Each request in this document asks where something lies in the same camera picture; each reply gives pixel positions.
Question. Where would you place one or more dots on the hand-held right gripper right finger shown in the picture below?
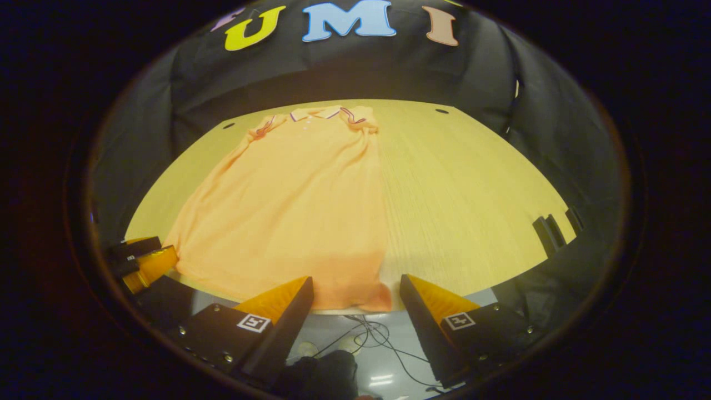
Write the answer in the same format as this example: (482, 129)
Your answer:
(422, 328)

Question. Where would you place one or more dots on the orange T-shirt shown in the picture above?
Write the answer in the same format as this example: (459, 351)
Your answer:
(289, 211)

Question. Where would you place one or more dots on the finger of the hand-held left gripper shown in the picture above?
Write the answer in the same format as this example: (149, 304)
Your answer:
(133, 247)
(153, 266)

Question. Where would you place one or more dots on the dark cloth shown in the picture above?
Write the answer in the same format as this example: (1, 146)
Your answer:
(322, 375)

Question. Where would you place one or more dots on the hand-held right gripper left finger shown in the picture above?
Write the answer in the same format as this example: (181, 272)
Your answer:
(283, 328)

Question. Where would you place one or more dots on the black table bracket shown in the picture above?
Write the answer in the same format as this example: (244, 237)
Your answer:
(575, 219)

